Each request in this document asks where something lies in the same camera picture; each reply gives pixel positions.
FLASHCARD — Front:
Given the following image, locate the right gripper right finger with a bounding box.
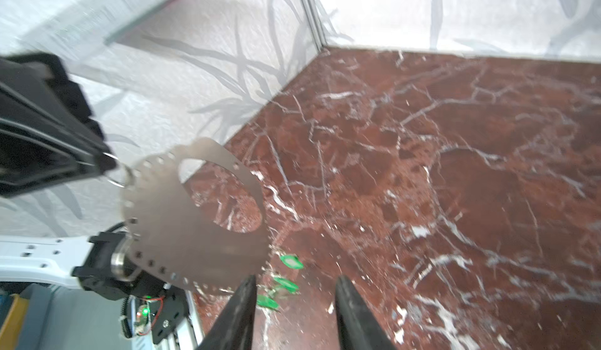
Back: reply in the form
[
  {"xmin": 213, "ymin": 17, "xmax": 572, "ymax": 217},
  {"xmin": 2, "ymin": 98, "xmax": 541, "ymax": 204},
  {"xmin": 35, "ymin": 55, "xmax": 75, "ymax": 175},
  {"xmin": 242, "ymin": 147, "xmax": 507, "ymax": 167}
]
[{"xmin": 334, "ymin": 276, "xmax": 395, "ymax": 350}]

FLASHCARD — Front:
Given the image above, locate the green key tag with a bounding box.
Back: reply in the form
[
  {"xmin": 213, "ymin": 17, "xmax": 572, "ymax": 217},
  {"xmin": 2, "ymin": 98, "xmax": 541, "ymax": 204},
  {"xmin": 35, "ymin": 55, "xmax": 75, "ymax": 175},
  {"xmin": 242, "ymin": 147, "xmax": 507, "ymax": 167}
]
[
  {"xmin": 272, "ymin": 276, "xmax": 299, "ymax": 294},
  {"xmin": 280, "ymin": 255, "xmax": 305, "ymax": 270},
  {"xmin": 256, "ymin": 295, "xmax": 280, "ymax": 311}
]

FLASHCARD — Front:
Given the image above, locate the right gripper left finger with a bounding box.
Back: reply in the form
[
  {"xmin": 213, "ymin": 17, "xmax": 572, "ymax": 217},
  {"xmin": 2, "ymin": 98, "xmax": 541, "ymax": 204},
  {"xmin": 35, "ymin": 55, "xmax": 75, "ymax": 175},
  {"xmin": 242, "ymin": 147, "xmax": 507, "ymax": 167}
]
[{"xmin": 196, "ymin": 275, "xmax": 258, "ymax": 350}]

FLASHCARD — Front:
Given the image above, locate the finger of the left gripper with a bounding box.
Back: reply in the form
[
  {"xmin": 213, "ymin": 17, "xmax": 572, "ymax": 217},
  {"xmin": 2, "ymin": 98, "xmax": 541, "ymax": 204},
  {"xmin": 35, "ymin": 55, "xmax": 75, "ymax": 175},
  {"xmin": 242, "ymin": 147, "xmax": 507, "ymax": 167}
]
[
  {"xmin": 1, "ymin": 52, "xmax": 108, "ymax": 162},
  {"xmin": 1, "ymin": 129, "xmax": 117, "ymax": 198}
]

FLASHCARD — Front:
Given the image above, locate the clear plastic wall bin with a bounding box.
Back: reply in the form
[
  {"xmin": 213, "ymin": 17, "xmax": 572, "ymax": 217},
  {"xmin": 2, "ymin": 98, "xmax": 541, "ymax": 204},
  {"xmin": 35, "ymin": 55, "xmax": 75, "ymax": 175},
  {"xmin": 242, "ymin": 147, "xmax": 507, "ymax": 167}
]
[{"xmin": 20, "ymin": 0, "xmax": 172, "ymax": 62}]

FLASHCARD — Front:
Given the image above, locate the green circuit board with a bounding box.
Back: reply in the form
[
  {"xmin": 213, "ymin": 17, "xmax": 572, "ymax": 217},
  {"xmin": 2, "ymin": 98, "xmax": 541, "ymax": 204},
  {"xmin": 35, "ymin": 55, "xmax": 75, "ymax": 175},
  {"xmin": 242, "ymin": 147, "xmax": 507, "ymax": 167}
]
[{"xmin": 133, "ymin": 297, "xmax": 164, "ymax": 336}]

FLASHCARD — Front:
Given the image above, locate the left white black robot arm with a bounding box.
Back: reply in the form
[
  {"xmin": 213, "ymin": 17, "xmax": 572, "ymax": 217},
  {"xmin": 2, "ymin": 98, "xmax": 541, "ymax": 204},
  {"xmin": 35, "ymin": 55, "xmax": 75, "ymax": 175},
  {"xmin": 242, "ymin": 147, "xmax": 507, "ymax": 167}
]
[{"xmin": 1, "ymin": 53, "xmax": 203, "ymax": 349}]

